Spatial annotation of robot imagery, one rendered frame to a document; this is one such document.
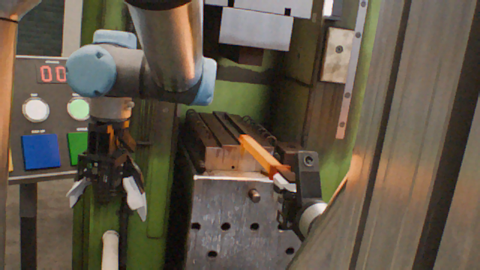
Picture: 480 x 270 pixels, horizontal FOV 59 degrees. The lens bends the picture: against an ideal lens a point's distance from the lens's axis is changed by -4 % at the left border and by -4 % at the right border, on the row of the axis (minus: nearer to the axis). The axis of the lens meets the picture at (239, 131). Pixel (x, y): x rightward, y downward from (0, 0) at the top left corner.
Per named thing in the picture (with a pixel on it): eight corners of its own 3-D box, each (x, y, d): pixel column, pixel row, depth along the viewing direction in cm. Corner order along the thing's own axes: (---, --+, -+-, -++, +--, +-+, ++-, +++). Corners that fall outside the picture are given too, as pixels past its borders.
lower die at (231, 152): (270, 172, 131) (274, 144, 129) (203, 169, 126) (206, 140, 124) (235, 134, 170) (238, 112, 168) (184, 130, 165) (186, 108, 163)
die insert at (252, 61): (262, 67, 132) (265, 46, 131) (238, 64, 130) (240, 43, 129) (238, 56, 160) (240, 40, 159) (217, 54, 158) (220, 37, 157)
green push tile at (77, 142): (103, 162, 101) (98, 131, 103) (72, 165, 97) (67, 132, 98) (101, 163, 103) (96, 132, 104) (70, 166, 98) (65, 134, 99)
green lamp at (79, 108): (88, 120, 101) (89, 101, 100) (67, 118, 100) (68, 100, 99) (89, 116, 104) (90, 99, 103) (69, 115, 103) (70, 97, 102)
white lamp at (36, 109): (45, 121, 95) (46, 102, 94) (23, 120, 94) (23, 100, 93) (47, 118, 98) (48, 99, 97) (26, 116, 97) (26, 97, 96)
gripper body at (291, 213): (273, 217, 94) (293, 244, 83) (279, 179, 92) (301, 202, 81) (306, 217, 96) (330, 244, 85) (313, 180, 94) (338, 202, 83)
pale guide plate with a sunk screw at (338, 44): (346, 83, 143) (355, 31, 139) (321, 80, 140) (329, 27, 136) (343, 82, 145) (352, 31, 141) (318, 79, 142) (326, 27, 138)
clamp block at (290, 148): (307, 173, 134) (311, 153, 133) (281, 172, 132) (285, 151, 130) (293, 160, 145) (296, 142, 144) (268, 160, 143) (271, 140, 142)
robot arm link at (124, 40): (85, 28, 71) (100, 28, 79) (81, 94, 74) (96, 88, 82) (132, 34, 72) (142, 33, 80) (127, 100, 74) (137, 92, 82)
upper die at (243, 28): (288, 51, 123) (293, 16, 120) (218, 43, 117) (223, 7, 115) (248, 40, 162) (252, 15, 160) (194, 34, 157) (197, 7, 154)
